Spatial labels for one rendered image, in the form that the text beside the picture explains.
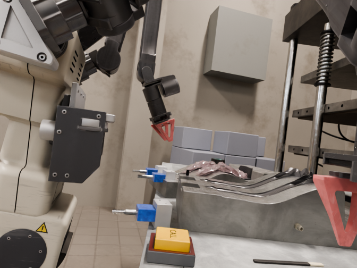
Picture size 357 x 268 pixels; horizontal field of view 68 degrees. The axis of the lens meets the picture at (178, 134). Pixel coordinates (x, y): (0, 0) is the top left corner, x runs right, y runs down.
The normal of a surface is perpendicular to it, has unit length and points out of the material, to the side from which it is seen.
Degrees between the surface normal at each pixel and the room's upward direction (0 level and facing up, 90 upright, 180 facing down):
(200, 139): 90
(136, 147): 90
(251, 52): 90
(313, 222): 90
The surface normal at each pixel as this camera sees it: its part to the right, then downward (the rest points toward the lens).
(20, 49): 0.25, 0.03
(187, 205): 0.04, 0.00
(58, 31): 0.54, 0.73
